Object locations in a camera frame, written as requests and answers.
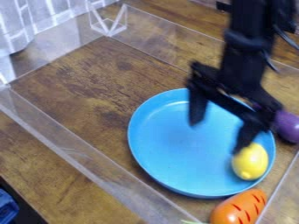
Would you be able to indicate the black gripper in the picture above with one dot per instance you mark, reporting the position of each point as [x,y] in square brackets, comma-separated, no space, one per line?
[232,86]

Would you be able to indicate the orange toy carrot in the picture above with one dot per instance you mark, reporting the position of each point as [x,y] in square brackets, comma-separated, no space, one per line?
[240,209]

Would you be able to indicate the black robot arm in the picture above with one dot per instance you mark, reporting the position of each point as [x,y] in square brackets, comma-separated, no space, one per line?
[256,22]

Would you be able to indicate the purple toy eggplant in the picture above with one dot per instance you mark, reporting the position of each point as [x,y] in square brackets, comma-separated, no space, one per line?
[287,126]

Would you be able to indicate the blue plastic plate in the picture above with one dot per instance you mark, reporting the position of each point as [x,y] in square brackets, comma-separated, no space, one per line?
[185,158]

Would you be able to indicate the yellow toy lemon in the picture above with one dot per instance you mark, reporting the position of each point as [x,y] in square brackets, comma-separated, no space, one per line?
[249,162]

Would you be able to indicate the white patterned curtain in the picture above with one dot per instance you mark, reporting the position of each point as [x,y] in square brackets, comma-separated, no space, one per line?
[27,17]

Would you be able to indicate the blue object at corner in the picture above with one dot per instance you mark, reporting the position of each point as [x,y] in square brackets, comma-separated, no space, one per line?
[8,207]

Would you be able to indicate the clear acrylic enclosure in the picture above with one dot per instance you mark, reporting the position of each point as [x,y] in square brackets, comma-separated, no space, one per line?
[76,82]

